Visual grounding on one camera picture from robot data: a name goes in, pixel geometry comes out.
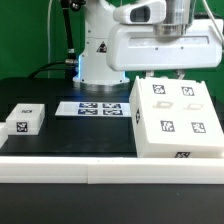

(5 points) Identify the white cabinet body box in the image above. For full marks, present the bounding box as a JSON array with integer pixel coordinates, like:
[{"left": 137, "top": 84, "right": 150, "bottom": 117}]
[{"left": 129, "top": 78, "right": 224, "bottom": 158}]

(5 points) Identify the white marker base plate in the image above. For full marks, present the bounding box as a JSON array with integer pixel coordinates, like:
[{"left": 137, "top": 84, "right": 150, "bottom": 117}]
[{"left": 55, "top": 101, "right": 130, "bottom": 117}]

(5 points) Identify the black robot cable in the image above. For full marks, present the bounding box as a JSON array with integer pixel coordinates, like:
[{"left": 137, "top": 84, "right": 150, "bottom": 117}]
[{"left": 27, "top": 0, "right": 80, "bottom": 80}]

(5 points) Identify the white thin cable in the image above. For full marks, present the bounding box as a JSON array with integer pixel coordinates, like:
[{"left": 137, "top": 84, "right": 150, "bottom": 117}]
[{"left": 46, "top": 0, "right": 54, "bottom": 80}]

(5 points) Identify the white cabinet top block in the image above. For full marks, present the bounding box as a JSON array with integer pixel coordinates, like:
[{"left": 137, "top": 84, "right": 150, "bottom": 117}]
[{"left": 6, "top": 103, "right": 45, "bottom": 135}]

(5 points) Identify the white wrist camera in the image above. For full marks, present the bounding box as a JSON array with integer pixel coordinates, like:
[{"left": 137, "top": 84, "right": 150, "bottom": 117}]
[{"left": 113, "top": 0, "right": 167, "bottom": 24}]

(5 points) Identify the white cabinet door panel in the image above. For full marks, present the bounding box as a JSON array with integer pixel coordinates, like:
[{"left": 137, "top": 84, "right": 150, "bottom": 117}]
[
  {"left": 178, "top": 80, "right": 224, "bottom": 147},
  {"left": 139, "top": 78, "right": 185, "bottom": 144}
]

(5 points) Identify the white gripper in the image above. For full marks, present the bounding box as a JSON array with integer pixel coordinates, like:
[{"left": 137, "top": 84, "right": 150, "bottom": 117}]
[{"left": 106, "top": 19, "right": 222, "bottom": 71}]

